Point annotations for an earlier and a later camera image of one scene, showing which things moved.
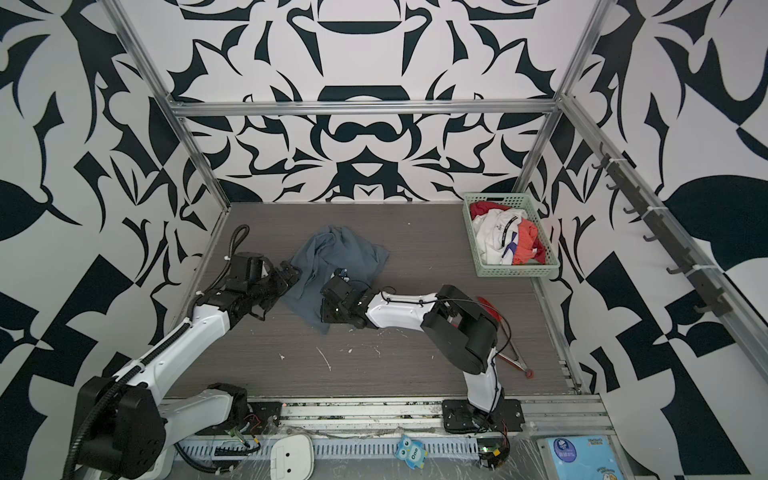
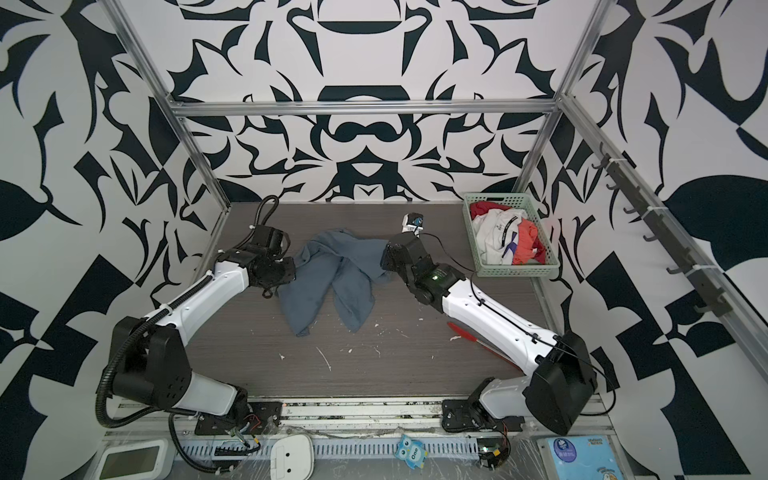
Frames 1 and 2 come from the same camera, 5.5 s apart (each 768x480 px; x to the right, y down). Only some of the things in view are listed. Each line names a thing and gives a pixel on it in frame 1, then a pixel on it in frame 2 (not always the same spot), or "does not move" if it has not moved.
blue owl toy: [411, 451] does not move
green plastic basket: [507, 236] does not move
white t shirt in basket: [496, 233] does not move
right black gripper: [325, 312] to [389, 262]
